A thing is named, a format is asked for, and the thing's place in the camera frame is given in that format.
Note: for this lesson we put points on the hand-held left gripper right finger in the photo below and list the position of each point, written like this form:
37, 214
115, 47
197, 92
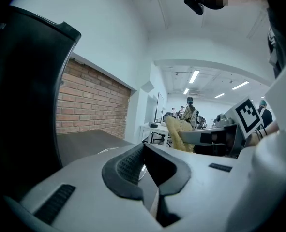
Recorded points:
205, 192

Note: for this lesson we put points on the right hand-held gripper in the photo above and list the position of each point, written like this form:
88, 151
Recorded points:
248, 116

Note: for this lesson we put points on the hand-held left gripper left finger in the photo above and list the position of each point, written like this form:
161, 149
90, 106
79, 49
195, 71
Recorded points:
84, 202

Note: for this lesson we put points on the person's right forearm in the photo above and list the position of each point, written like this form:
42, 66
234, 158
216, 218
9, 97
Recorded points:
271, 129

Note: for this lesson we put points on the grey office chair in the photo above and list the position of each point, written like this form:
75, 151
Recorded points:
198, 120

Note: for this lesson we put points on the white desk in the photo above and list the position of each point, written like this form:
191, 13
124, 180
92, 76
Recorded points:
157, 129

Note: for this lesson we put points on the ceiling light panel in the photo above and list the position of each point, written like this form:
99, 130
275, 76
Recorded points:
194, 76
186, 91
220, 95
240, 85

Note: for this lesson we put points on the small black box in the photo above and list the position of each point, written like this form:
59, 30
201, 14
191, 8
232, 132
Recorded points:
153, 124

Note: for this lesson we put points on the computer monitor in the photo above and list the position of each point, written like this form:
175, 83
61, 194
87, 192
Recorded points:
159, 106

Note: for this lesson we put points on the black wrist band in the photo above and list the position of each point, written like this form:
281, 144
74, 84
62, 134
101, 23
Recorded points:
260, 132

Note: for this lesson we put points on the black head-mounted camera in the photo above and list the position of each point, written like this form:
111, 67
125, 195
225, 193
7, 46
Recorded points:
196, 4

